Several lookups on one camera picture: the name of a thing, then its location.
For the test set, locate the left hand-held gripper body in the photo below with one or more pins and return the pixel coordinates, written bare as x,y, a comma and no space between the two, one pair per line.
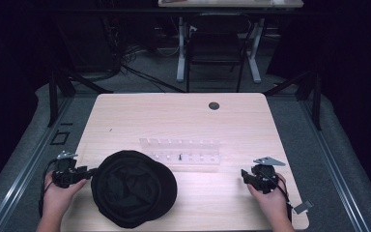
65,175

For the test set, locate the black chair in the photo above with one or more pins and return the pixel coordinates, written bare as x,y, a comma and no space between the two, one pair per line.
215,48

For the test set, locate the black metal stand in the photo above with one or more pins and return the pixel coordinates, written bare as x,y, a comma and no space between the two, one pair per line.
315,100
54,96

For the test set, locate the white-legged desk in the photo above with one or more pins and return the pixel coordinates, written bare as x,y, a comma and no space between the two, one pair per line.
225,3

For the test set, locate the black cap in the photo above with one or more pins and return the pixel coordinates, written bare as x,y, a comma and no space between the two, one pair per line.
133,190

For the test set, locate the clear acrylic rack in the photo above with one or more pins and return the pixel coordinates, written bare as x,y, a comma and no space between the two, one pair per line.
180,151

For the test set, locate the aluminium floor rail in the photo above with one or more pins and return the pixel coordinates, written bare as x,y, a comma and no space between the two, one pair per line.
29,162
331,167

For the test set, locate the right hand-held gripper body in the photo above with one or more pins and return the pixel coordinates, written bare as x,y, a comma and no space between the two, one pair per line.
264,177

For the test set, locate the black tape strip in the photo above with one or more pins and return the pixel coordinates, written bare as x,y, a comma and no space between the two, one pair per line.
66,123

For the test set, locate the person's right hand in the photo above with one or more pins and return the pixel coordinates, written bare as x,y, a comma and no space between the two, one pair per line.
273,204

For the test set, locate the person's left hand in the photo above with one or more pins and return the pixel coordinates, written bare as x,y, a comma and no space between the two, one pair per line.
58,198

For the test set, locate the black tape square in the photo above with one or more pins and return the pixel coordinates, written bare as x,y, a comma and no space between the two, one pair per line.
59,138

